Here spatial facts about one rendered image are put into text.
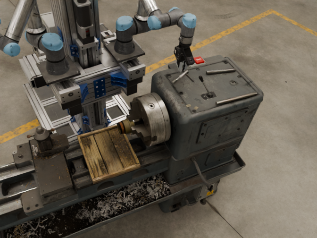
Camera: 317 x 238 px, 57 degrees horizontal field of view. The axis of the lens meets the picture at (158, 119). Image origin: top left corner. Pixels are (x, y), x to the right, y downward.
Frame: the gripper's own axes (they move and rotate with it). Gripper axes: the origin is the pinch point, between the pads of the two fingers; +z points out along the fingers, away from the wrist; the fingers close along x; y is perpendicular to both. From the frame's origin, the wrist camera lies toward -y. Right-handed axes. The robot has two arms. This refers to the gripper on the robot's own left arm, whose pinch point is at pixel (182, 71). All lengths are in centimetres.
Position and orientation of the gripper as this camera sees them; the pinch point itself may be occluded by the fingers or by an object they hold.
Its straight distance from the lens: 182.8
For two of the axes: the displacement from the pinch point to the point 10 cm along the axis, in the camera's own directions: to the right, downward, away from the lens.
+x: -9.0, 2.7, -3.3
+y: -4.2, -7.1, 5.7
